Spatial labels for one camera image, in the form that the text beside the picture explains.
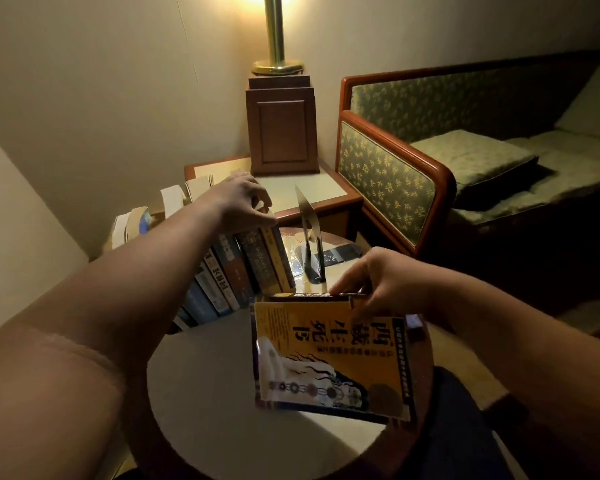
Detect person's left forearm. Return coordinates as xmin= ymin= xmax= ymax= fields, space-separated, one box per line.
xmin=0 ymin=192 xmax=226 ymax=480

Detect wooden side table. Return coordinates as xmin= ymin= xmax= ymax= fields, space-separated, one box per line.
xmin=183 ymin=155 xmax=365 ymax=241

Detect row of books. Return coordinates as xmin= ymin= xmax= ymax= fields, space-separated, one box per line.
xmin=105 ymin=175 xmax=299 ymax=335

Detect green patterned cushion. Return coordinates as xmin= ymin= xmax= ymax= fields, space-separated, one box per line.
xmin=410 ymin=129 xmax=539 ymax=196

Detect green patterned wooden sofa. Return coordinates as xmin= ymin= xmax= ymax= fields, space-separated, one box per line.
xmin=335 ymin=49 xmax=600 ymax=315

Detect person's left hand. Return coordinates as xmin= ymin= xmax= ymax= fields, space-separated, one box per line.
xmin=207 ymin=172 xmax=279 ymax=235

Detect person's dark trouser leg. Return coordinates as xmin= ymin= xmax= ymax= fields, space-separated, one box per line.
xmin=405 ymin=366 xmax=515 ymax=480

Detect dark flat object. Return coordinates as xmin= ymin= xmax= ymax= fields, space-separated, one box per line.
xmin=324 ymin=243 xmax=364 ymax=267

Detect round wooden table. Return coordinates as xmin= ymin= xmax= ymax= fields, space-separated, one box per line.
xmin=122 ymin=227 xmax=436 ymax=480

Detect wooden lamp pedestal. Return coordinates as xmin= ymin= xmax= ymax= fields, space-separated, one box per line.
xmin=244 ymin=74 xmax=321 ymax=176

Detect metal bookend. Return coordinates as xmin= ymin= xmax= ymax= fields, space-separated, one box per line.
xmin=294 ymin=185 xmax=329 ymax=286

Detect person's right forearm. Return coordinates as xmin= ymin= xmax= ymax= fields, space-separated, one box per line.
xmin=430 ymin=273 xmax=600 ymax=480

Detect pale pillow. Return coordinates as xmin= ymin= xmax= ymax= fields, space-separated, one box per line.
xmin=554 ymin=47 xmax=600 ymax=143

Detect person's right hand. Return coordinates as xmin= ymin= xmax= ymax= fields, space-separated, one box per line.
xmin=328 ymin=247 xmax=462 ymax=326

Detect brass lamp pole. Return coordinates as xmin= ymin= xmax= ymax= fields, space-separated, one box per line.
xmin=251 ymin=0 xmax=305 ymax=77

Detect yellow illustrated book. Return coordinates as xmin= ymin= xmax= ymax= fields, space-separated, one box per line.
xmin=250 ymin=292 xmax=422 ymax=426

